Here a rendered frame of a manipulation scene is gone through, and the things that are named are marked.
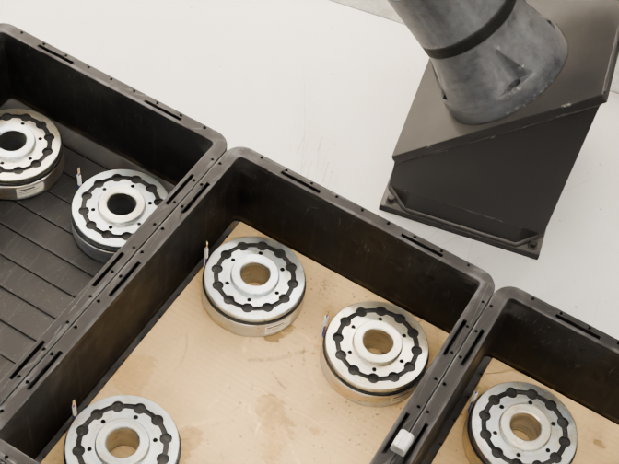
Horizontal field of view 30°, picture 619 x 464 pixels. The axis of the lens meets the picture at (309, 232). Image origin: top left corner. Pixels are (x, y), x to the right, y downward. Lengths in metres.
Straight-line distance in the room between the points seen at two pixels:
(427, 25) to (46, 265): 0.47
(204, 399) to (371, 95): 0.59
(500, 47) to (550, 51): 0.06
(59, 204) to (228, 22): 0.49
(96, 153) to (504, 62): 0.45
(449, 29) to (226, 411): 0.46
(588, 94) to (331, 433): 0.44
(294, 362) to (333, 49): 0.60
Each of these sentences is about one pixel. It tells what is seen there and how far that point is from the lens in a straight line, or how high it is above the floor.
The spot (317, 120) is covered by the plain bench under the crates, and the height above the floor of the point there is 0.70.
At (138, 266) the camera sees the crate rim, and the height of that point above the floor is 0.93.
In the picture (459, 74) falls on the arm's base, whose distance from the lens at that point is 1.27.
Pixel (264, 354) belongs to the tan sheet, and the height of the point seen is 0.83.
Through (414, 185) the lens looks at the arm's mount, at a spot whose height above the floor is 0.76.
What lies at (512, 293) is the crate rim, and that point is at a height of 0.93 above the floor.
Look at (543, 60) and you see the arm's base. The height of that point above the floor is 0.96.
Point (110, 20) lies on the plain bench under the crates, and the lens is 1.63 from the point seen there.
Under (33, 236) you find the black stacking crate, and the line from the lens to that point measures 1.23.
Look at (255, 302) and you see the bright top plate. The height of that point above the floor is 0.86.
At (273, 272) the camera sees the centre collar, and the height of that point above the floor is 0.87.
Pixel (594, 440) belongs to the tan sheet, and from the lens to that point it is 1.16.
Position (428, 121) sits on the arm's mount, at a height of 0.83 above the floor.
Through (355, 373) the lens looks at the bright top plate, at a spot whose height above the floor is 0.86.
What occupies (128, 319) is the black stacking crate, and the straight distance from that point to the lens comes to 1.11.
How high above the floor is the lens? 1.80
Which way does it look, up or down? 52 degrees down
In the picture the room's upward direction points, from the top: 10 degrees clockwise
